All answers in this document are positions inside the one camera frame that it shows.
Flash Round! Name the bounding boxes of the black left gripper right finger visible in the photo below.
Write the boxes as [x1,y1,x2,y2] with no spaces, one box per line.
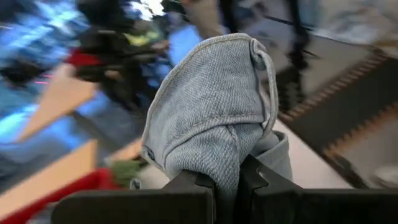
[236,154,398,224]

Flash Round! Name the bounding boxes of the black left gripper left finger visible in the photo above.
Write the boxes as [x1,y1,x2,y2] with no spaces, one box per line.
[50,169,218,224]

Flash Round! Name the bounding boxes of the light blue denim jeans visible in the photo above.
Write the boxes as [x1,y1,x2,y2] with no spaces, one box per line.
[139,32,294,224]

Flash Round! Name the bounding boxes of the red ribbed plastic bin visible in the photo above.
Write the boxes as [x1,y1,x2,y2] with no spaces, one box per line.
[0,167,123,224]

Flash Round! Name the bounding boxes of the black mat striped edge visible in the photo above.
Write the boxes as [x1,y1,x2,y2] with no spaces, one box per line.
[277,49,398,190]

